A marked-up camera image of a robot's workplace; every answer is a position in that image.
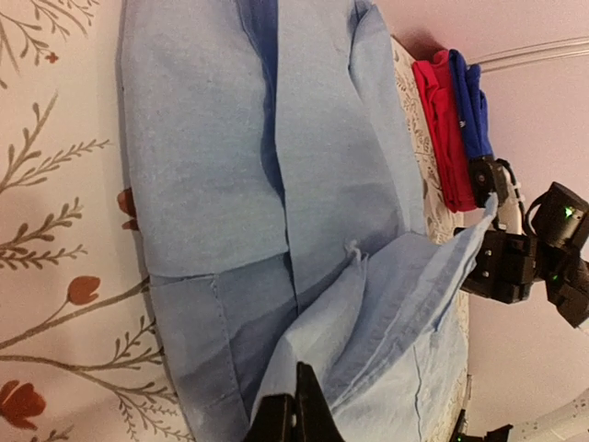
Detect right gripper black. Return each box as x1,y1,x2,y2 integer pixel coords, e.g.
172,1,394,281
462,230,538,304

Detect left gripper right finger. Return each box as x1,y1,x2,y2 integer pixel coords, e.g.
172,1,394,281
295,362,344,442

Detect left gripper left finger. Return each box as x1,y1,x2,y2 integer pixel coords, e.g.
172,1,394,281
246,394,295,442

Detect blue printed t-shirt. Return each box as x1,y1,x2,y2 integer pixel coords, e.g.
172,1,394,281
449,49,493,160

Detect light blue shirt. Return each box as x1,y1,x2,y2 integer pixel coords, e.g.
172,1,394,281
121,1,490,441

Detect folded pink garment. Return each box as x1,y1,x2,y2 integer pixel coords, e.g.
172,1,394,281
412,50,477,213

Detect floral table mat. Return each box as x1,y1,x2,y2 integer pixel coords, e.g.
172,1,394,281
0,0,475,442

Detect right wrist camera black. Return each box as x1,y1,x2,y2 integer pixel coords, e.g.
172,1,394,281
531,181,588,250

